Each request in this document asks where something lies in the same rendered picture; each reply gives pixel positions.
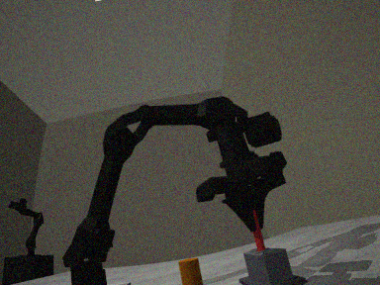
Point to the red peg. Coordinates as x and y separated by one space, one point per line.
258 235

